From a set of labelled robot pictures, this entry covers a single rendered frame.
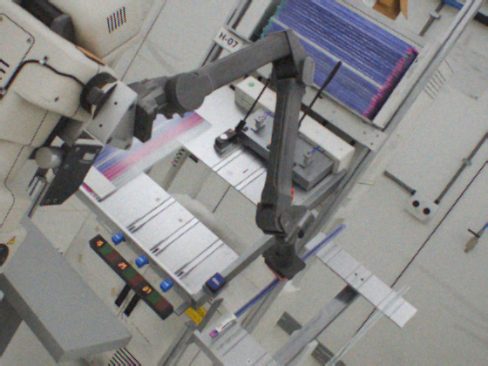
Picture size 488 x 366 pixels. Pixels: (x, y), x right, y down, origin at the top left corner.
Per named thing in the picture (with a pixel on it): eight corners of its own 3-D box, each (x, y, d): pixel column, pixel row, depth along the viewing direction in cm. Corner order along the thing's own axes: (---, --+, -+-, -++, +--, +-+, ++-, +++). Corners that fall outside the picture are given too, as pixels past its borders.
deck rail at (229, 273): (195, 311, 169) (195, 301, 165) (191, 307, 170) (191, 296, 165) (344, 182, 205) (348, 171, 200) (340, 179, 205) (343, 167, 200)
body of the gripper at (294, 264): (278, 243, 157) (280, 227, 151) (306, 267, 152) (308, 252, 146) (260, 257, 154) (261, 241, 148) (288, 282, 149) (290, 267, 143)
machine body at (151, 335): (139, 443, 209) (230, 311, 195) (27, 314, 237) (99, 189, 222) (226, 393, 267) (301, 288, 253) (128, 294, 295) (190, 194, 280)
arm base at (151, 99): (103, 78, 111) (148, 112, 107) (134, 62, 115) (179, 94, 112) (102, 111, 117) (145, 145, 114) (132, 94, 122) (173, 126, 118)
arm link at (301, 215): (252, 217, 144) (278, 219, 137) (276, 187, 150) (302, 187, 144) (273, 252, 149) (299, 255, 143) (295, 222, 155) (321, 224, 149)
